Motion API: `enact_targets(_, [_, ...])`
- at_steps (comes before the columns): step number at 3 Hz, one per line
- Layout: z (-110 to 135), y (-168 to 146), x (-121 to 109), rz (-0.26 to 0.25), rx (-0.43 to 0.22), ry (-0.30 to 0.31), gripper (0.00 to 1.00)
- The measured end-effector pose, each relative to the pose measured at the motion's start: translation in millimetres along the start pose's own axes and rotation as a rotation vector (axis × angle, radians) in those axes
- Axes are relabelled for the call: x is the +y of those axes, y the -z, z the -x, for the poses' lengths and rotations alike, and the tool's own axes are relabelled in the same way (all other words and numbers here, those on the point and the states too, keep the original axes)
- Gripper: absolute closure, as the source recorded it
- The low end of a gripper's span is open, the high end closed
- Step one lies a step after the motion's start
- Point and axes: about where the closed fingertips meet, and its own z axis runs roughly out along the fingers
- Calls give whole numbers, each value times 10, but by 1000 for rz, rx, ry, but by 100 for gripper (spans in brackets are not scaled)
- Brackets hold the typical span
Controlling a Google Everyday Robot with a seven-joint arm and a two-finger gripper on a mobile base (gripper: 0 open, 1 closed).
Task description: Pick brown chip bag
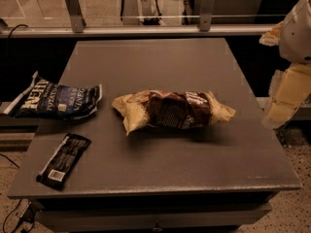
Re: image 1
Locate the blue potato chip bag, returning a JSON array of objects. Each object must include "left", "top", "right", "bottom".
[{"left": 4, "top": 72, "right": 102, "bottom": 119}]

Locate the brown chip bag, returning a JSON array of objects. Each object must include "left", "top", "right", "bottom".
[{"left": 112, "top": 90, "right": 236, "bottom": 134}]

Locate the metal railing frame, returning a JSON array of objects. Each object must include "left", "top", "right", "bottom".
[{"left": 0, "top": 0, "right": 294, "bottom": 38}]

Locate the black snack bar wrapper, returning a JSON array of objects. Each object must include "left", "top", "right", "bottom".
[{"left": 36, "top": 133, "right": 91, "bottom": 190}]

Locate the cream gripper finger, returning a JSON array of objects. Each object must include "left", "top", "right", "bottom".
[
  {"left": 259, "top": 22, "right": 283, "bottom": 47},
  {"left": 262, "top": 63, "right": 311, "bottom": 129}
]

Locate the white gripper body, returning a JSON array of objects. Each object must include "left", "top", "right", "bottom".
[{"left": 279, "top": 0, "right": 311, "bottom": 64}]

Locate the grey table with drawer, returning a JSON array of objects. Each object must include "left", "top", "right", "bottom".
[{"left": 9, "top": 38, "right": 300, "bottom": 232}]

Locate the black floor cable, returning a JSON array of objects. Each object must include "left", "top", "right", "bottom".
[{"left": 0, "top": 152, "right": 35, "bottom": 233}]

